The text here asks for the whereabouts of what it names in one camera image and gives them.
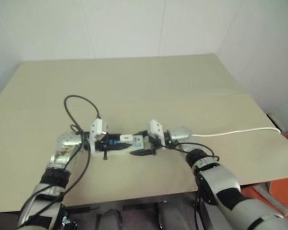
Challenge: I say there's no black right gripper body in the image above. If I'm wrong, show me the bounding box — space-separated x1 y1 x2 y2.
146 136 165 156

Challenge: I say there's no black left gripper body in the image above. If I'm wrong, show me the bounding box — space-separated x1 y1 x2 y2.
95 132 113 161

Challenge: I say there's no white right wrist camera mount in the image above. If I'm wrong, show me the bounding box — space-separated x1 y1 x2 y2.
147 119 166 147

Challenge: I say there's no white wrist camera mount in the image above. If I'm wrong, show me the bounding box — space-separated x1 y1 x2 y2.
147 119 166 147
89 118 109 154

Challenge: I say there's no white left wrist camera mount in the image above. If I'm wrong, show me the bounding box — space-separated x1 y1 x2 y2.
89 118 109 154

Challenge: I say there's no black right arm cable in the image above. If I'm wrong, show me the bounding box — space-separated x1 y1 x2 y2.
167 142 220 168

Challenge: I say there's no white power strip cord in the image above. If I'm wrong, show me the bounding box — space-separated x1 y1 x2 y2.
191 127 282 138

